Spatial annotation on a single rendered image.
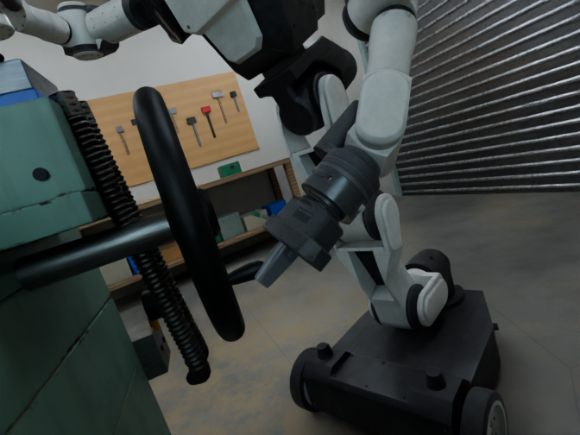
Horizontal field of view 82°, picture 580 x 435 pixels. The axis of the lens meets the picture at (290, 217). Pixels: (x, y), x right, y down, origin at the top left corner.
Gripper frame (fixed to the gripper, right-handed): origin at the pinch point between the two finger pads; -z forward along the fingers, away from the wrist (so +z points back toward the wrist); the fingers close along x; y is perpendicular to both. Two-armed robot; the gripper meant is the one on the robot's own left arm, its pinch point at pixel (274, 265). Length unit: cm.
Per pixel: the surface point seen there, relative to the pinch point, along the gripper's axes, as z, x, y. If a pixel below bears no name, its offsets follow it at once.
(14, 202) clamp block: -10.3, 3.0, 26.4
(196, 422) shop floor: -66, 57, -72
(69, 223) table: -8.5, -0.7, 22.8
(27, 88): -1.9, 6.6, 31.5
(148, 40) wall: 89, 370, -1
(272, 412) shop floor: -42, 39, -79
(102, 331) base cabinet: -23.0, 12.1, 6.6
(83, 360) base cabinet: -23.0, 4.3, 10.1
